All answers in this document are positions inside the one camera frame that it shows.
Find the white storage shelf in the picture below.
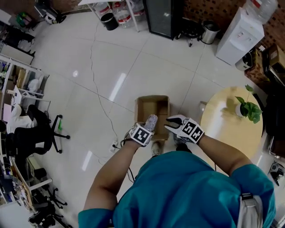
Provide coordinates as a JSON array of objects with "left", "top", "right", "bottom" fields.
[{"left": 0, "top": 53, "right": 49, "bottom": 112}]

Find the black scooter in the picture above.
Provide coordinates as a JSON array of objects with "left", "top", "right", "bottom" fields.
[{"left": 34, "top": 0, "right": 67, "bottom": 25}]

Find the steel trash bin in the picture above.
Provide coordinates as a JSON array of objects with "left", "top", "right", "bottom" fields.
[{"left": 201, "top": 20, "right": 221, "bottom": 45}]

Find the small white air purifier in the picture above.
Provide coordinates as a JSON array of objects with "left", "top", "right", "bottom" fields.
[{"left": 235, "top": 51, "right": 253, "bottom": 71}]

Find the brown cardboard box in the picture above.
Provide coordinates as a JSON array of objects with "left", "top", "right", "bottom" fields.
[{"left": 134, "top": 95, "right": 171, "bottom": 141}]

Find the large clear dispenser jug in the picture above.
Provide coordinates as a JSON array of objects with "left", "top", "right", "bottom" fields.
[{"left": 244, "top": 0, "right": 279, "bottom": 25}]

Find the cluttered wooden desk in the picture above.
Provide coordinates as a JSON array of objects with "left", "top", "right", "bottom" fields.
[{"left": 0, "top": 131, "right": 54, "bottom": 212}]

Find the round wooden table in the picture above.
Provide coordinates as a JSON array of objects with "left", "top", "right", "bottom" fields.
[{"left": 200, "top": 86, "right": 264, "bottom": 163}]

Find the black glass-door fridge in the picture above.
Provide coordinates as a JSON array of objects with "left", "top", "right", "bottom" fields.
[{"left": 142, "top": 0, "right": 185, "bottom": 41}]

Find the person's shoe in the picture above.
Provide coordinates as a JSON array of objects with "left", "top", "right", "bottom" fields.
[
  {"left": 151, "top": 140, "right": 165, "bottom": 156},
  {"left": 173, "top": 133, "right": 192, "bottom": 154}
]

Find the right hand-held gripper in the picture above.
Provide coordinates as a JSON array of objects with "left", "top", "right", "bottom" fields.
[{"left": 164, "top": 115, "right": 205, "bottom": 144}]

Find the brown curtained cart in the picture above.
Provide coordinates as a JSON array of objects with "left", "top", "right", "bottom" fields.
[{"left": 268, "top": 133, "right": 285, "bottom": 159}]

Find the open carton with appliance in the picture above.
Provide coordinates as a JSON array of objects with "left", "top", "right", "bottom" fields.
[{"left": 267, "top": 44, "right": 285, "bottom": 74}]

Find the potted green plant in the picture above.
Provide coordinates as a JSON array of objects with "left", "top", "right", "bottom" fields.
[{"left": 235, "top": 84, "right": 263, "bottom": 124}]

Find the black high-back office chair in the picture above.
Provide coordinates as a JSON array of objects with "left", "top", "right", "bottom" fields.
[{"left": 252, "top": 93, "right": 285, "bottom": 138}]

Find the printed cardboard carton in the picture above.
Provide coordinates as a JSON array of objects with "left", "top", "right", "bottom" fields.
[{"left": 244, "top": 49, "right": 271, "bottom": 87}]

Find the black swivel office chair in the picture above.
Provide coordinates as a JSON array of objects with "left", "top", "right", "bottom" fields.
[{"left": 5, "top": 104, "right": 71, "bottom": 156}]

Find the person's teal shirt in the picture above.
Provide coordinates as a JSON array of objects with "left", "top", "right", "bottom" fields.
[{"left": 77, "top": 151, "right": 277, "bottom": 228}]

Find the person's left shoe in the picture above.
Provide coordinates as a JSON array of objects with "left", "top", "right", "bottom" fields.
[{"left": 151, "top": 140, "right": 165, "bottom": 156}]

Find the person's right forearm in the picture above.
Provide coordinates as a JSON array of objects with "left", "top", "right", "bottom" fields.
[{"left": 197, "top": 134, "right": 254, "bottom": 176}]

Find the white side table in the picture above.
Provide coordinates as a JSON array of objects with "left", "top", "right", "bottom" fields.
[{"left": 77, "top": 0, "right": 141, "bottom": 33}]

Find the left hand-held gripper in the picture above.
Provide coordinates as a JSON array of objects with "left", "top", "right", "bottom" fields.
[{"left": 129, "top": 123, "right": 155, "bottom": 147}]

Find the white water dispenser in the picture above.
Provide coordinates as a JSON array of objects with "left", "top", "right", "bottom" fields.
[{"left": 215, "top": 6, "right": 265, "bottom": 66}]

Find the black wheeled stool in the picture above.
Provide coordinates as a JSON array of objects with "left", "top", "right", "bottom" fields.
[{"left": 175, "top": 19, "right": 203, "bottom": 47}]

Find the person's right shoe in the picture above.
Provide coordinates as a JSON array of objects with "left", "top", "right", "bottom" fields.
[{"left": 173, "top": 133, "right": 192, "bottom": 154}]

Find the black trash bin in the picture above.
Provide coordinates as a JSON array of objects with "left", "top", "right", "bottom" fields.
[{"left": 100, "top": 12, "right": 119, "bottom": 31}]

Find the grey shoulder strap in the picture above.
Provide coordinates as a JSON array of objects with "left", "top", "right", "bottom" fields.
[{"left": 237, "top": 193, "right": 265, "bottom": 228}]

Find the person's left forearm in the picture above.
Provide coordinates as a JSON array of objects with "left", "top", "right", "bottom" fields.
[{"left": 83, "top": 140, "right": 140, "bottom": 211}]

